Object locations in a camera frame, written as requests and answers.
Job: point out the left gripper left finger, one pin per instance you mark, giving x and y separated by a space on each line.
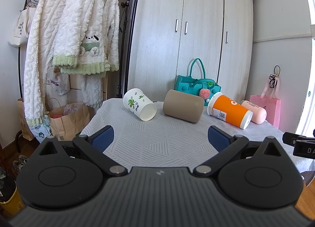
93 147

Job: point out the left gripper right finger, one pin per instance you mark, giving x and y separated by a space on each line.
228 147

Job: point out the beige metal tumbler cup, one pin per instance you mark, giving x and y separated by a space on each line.
183 106

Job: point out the orange white paper cup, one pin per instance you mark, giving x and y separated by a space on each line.
228 110

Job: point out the white green-print paper cup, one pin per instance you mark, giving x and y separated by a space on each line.
139 104

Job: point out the brown paper bag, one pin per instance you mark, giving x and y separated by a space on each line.
68 121

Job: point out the pink bottle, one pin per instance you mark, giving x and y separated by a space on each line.
259 113

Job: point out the pink paper gift bag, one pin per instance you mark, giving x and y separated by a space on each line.
269 100

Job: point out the white patterned tablecloth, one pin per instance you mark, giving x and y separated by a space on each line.
164 141

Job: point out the teal felt handbag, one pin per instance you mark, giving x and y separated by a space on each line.
204 88

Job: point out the white green-trim fluffy pajama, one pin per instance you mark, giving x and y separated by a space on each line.
87 44

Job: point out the white fluffy robe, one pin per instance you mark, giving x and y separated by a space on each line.
44 27

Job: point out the light wood wardrobe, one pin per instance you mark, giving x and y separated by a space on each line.
200 38

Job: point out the white canvas tote bag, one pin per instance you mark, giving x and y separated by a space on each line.
21 28

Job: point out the black tripod light stand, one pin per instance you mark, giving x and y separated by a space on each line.
125 5

